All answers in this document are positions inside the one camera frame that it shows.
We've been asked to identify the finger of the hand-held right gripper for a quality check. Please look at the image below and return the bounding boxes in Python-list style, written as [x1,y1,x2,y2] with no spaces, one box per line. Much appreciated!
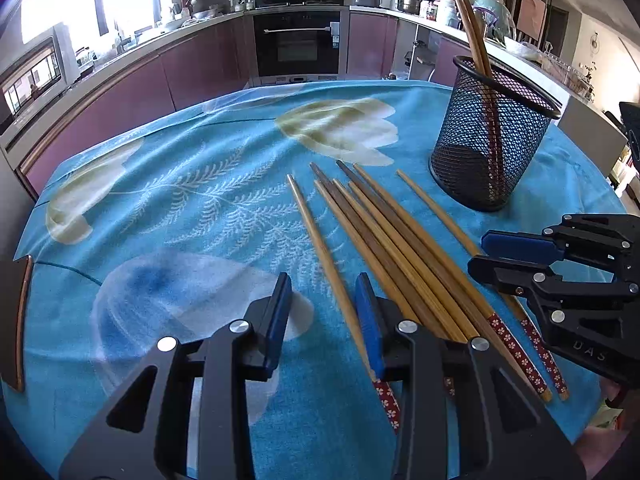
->
[468,255,640,337]
[482,214,640,266]

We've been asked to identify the dark-tipped floral-end chopstick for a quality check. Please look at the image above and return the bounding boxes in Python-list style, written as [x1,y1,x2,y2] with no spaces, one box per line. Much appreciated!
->
[309,161,426,331]

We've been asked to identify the long brown chopstick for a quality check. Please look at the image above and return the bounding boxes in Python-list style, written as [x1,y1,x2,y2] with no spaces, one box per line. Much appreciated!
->
[444,0,501,201]
[451,0,506,201]

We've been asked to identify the bunch of wooden chopsticks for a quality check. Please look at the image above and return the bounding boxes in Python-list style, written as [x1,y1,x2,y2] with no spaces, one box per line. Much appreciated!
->
[314,160,571,403]

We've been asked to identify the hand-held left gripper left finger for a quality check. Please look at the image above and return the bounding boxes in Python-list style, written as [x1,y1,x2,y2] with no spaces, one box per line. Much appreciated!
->
[59,272,293,480]

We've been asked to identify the light-tipped floral-end chopstick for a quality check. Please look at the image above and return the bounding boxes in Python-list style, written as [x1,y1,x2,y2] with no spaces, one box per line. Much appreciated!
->
[286,174,402,433]

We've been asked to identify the built-in black oven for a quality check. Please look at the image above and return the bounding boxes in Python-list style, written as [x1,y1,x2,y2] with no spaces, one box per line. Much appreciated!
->
[252,10,343,78]

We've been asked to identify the blue floral tablecloth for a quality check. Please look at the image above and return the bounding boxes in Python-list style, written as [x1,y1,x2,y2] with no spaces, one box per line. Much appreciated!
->
[2,80,628,480]

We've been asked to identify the translucent bowl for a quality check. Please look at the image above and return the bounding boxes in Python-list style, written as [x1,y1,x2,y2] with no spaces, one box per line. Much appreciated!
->
[472,0,516,43]

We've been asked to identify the black mesh holder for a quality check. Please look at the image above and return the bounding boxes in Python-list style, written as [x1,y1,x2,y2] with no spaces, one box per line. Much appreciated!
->
[429,55,563,212]

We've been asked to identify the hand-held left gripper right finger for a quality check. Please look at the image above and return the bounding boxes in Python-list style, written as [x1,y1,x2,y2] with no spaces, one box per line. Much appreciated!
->
[354,272,586,480]

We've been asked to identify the purple kitchen cabinets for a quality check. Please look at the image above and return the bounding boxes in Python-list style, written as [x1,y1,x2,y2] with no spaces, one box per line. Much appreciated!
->
[0,5,626,196]

